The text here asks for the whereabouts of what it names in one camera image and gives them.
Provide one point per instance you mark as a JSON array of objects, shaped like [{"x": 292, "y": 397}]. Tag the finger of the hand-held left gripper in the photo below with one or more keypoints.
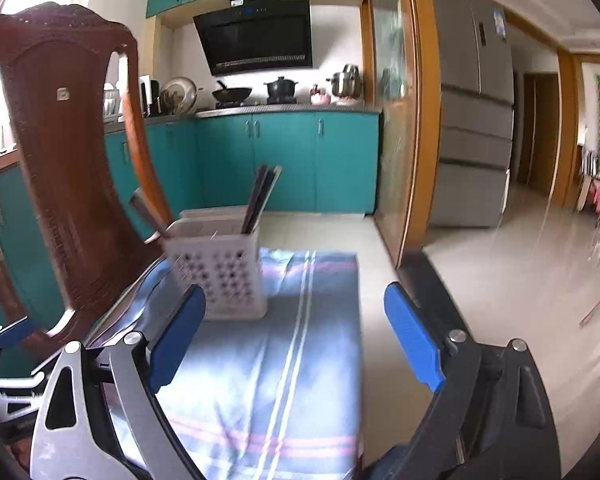
[{"x": 17, "y": 332}]

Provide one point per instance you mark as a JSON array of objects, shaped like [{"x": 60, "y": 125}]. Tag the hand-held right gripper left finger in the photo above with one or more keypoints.
[{"x": 177, "y": 335}]

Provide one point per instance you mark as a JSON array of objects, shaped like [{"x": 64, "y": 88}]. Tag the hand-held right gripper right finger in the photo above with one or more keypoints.
[{"x": 412, "y": 335}]

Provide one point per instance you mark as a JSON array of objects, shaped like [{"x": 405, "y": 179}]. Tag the white perforated utensil holder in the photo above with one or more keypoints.
[{"x": 220, "y": 280}]

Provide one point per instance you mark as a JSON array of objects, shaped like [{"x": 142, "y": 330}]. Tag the blue striped cloth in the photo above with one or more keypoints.
[{"x": 280, "y": 360}]

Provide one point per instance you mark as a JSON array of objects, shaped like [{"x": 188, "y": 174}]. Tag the grey kitchen utensil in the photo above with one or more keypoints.
[{"x": 147, "y": 210}]

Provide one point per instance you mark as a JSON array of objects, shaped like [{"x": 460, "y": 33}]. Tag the dark wooden chair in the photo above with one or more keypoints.
[{"x": 65, "y": 185}]

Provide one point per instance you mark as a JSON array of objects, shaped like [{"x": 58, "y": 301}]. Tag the wooden framed glass door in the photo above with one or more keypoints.
[{"x": 395, "y": 135}]

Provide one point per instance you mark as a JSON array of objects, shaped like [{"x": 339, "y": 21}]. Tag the teal lower cabinets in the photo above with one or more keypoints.
[{"x": 290, "y": 160}]

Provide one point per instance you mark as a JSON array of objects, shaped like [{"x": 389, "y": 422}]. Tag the silver refrigerator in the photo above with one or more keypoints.
[{"x": 470, "y": 110}]

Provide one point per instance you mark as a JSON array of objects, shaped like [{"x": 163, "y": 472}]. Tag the brown wooden door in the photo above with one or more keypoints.
[{"x": 540, "y": 135}]

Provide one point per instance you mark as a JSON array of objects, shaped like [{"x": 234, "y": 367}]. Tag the round steel lid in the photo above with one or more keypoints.
[{"x": 179, "y": 95}]

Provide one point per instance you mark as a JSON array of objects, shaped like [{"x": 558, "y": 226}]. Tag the white electric kettle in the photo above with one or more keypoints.
[{"x": 149, "y": 96}]

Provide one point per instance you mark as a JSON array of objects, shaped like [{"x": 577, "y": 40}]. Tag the white dish rack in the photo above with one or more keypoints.
[{"x": 111, "y": 102}]

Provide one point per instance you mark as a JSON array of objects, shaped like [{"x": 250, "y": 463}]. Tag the gas stove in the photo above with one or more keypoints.
[{"x": 257, "y": 103}]

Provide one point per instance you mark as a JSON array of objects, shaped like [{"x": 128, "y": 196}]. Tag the black wok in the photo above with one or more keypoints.
[{"x": 232, "y": 93}]

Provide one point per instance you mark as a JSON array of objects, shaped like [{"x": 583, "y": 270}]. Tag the pink container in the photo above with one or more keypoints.
[{"x": 320, "y": 96}]

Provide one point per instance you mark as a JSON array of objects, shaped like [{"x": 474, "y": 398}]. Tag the stainless steel pot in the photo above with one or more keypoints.
[{"x": 345, "y": 84}]

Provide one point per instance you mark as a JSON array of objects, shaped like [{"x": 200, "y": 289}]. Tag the black cooking pot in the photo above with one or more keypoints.
[{"x": 280, "y": 90}]

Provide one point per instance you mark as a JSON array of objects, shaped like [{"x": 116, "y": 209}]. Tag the black range hood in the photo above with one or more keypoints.
[{"x": 257, "y": 35}]

